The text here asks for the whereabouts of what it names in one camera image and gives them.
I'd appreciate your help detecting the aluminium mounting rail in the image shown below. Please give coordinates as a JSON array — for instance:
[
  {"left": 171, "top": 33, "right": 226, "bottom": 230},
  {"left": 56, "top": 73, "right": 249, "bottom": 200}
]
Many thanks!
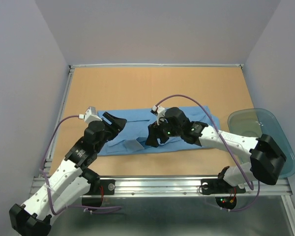
[{"left": 19, "top": 175, "right": 292, "bottom": 236}]

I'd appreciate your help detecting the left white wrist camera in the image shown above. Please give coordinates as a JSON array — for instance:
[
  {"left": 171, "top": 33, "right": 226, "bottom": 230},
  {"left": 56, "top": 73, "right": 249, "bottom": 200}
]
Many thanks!
[{"left": 78, "top": 106, "right": 102, "bottom": 124}]

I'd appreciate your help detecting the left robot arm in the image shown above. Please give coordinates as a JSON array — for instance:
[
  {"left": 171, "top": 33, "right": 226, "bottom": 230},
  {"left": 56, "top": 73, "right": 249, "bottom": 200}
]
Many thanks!
[{"left": 9, "top": 107, "right": 127, "bottom": 236}]

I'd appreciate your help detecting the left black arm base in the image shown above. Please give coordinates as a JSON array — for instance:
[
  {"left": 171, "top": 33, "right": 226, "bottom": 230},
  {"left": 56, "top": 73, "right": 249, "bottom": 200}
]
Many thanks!
[{"left": 81, "top": 179, "right": 116, "bottom": 207}]

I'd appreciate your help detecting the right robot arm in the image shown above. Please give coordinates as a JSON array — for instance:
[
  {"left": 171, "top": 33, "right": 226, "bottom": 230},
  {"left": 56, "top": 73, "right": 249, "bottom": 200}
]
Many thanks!
[{"left": 146, "top": 106, "right": 287, "bottom": 192}]

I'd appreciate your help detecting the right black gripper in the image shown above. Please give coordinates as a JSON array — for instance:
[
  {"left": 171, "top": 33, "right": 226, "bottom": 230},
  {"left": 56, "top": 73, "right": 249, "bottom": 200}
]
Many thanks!
[{"left": 144, "top": 116, "right": 182, "bottom": 148}]

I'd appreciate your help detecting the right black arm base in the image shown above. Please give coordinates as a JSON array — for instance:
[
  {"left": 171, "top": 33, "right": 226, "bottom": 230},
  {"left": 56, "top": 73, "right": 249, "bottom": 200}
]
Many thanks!
[{"left": 199, "top": 178, "right": 246, "bottom": 210}]

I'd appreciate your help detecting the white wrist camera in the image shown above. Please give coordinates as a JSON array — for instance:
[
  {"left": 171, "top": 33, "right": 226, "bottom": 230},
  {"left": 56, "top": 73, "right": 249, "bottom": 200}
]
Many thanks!
[
  {"left": 78, "top": 106, "right": 102, "bottom": 124},
  {"left": 150, "top": 105, "right": 166, "bottom": 118}
]

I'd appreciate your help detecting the blue long sleeve shirt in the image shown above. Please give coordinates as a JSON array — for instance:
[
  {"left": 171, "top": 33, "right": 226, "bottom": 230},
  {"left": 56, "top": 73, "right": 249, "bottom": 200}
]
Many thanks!
[{"left": 99, "top": 109, "right": 207, "bottom": 156}]

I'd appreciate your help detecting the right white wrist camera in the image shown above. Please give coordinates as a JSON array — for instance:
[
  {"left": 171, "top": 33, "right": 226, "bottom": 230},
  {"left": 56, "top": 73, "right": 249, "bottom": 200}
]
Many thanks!
[{"left": 150, "top": 105, "right": 166, "bottom": 118}]

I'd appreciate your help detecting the translucent teal plastic bin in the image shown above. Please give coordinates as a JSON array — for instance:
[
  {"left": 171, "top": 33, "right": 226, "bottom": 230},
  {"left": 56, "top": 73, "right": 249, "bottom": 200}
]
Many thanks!
[{"left": 228, "top": 108, "right": 295, "bottom": 178}]

